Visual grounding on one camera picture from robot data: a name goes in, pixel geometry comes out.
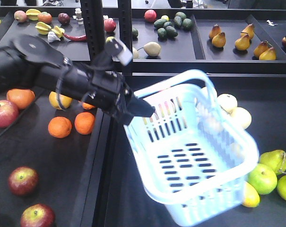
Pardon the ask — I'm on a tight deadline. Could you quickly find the red apple back middle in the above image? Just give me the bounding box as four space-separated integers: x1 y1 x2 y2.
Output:
0 100 19 128

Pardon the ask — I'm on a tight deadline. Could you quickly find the red chili pepper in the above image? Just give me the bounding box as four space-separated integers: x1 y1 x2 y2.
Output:
63 33 87 42

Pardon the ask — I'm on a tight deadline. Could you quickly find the orange pair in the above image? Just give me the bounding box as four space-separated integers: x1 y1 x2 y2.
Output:
48 116 72 139
74 112 95 135

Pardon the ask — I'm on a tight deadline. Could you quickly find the green apple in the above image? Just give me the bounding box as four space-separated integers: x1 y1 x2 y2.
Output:
247 163 277 195

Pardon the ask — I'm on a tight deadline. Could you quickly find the light blue plastic basket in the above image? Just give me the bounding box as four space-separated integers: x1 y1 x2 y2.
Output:
124 70 259 227

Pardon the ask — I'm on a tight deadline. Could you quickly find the orange front left pair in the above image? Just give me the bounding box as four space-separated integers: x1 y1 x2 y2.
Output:
48 116 72 139

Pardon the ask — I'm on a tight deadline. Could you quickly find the orange front right pair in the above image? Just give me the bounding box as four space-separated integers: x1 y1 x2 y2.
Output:
74 112 95 135

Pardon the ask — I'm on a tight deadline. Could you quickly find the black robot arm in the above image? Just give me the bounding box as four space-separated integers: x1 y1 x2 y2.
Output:
0 35 155 125

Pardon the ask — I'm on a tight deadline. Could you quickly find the red apple near gripper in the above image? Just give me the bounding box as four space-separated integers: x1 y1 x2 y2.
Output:
20 203 55 227

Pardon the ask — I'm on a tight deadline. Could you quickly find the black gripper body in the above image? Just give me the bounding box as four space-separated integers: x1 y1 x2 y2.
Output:
87 51 133 125

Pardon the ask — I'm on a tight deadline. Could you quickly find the yellow orange citrus fruit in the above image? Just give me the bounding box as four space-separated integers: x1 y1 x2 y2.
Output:
49 91 73 110

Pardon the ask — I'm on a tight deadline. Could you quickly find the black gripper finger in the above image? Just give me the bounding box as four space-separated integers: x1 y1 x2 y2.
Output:
130 96 155 117

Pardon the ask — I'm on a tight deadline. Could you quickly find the red apple front middle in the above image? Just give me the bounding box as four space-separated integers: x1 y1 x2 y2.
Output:
8 166 39 197

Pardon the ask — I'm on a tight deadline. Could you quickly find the large orange far right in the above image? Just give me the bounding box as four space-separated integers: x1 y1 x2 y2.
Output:
82 102 96 110

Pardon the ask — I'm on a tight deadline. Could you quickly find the orange beside middle apple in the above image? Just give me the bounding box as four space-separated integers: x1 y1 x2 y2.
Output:
6 88 35 110

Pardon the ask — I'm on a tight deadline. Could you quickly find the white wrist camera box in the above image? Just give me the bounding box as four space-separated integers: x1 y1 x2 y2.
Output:
104 38 133 66

